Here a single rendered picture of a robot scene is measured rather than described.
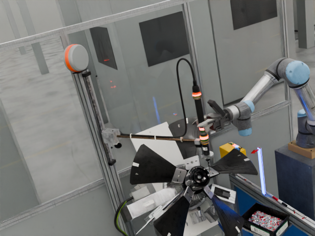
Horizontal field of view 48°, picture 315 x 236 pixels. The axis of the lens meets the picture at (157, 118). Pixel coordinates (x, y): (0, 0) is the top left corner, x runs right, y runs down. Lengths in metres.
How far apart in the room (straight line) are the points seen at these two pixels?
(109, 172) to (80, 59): 0.75
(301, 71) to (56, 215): 1.77
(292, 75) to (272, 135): 1.31
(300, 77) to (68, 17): 4.39
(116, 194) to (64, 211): 0.38
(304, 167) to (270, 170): 1.04
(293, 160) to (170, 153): 0.78
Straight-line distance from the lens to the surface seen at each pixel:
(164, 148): 2.20
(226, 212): 1.99
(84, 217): 2.64
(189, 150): 1.99
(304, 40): 8.67
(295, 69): 2.01
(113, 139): 2.17
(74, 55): 2.08
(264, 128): 3.17
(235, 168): 2.03
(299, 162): 2.39
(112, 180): 2.39
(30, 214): 2.53
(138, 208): 1.96
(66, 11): 5.85
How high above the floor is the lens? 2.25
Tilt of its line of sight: 22 degrees down
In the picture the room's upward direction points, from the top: 13 degrees counter-clockwise
